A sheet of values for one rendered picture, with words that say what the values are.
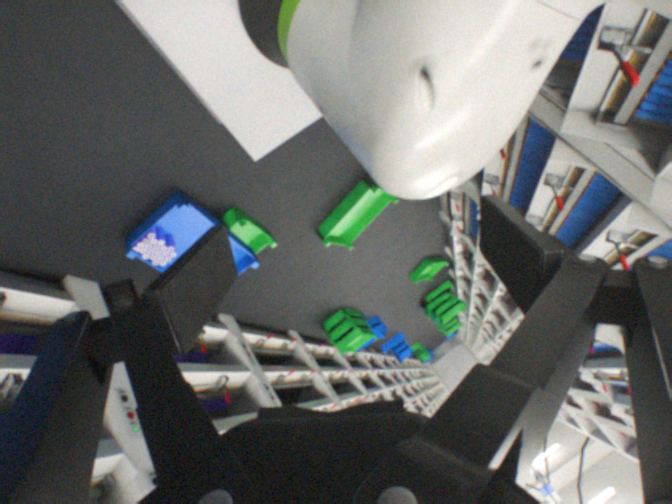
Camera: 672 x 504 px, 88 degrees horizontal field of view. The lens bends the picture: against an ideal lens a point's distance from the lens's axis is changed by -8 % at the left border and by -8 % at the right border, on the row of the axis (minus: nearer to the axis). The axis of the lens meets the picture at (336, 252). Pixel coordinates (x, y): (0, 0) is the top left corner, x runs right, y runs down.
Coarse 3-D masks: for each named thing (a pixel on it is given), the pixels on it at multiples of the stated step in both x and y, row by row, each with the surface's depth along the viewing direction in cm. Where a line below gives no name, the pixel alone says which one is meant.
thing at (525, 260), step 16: (480, 208) 18; (496, 208) 16; (512, 208) 16; (480, 224) 18; (496, 224) 16; (512, 224) 14; (528, 224) 14; (480, 240) 19; (496, 240) 16; (512, 240) 14; (528, 240) 13; (544, 240) 12; (496, 256) 16; (512, 256) 14; (528, 256) 13; (544, 256) 12; (560, 256) 12; (496, 272) 17; (512, 272) 14; (528, 272) 13; (544, 272) 12; (512, 288) 15; (528, 288) 13; (544, 288) 12; (528, 304) 13
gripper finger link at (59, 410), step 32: (64, 320) 12; (64, 352) 11; (32, 384) 9; (64, 384) 9; (96, 384) 11; (32, 416) 8; (64, 416) 9; (96, 416) 11; (0, 448) 7; (32, 448) 7; (64, 448) 8; (96, 448) 10; (0, 480) 7; (32, 480) 7; (64, 480) 8
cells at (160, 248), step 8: (152, 232) 92; (160, 232) 97; (144, 240) 92; (152, 240) 93; (160, 240) 94; (168, 240) 98; (136, 248) 93; (144, 248) 94; (152, 248) 95; (160, 248) 95; (168, 248) 97; (144, 256) 95; (152, 256) 96; (160, 256) 97; (168, 256) 98; (160, 264) 98
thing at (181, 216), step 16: (176, 192) 95; (160, 208) 95; (176, 208) 98; (192, 208) 94; (144, 224) 95; (160, 224) 98; (176, 224) 100; (192, 224) 102; (208, 224) 104; (128, 240) 95; (176, 240) 103; (192, 240) 105; (240, 240) 111; (128, 256) 91; (176, 256) 106; (240, 256) 116; (240, 272) 113
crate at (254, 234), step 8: (232, 208) 112; (224, 216) 112; (232, 216) 111; (240, 216) 110; (248, 216) 117; (224, 224) 111; (232, 224) 110; (240, 224) 109; (248, 224) 110; (256, 224) 120; (240, 232) 123; (248, 232) 126; (256, 232) 128; (264, 232) 122; (248, 240) 129; (256, 240) 130; (264, 240) 129; (272, 240) 126; (256, 248) 129
